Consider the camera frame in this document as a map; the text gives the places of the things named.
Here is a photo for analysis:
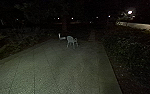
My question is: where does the white plastic garden chair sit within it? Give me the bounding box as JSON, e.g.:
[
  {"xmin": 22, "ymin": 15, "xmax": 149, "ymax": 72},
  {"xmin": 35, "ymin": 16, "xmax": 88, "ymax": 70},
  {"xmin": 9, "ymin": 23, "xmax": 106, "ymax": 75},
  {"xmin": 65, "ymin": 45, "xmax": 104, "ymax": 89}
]
[
  {"xmin": 66, "ymin": 35, "xmax": 80, "ymax": 49},
  {"xmin": 57, "ymin": 32, "xmax": 68, "ymax": 42}
]

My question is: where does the distant street lamp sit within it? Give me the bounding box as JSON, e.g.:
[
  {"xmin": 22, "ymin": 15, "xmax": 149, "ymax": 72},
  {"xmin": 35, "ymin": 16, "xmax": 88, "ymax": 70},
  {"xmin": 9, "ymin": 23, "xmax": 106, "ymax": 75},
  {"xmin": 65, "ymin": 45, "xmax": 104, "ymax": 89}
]
[{"xmin": 126, "ymin": 9, "xmax": 135, "ymax": 17}]

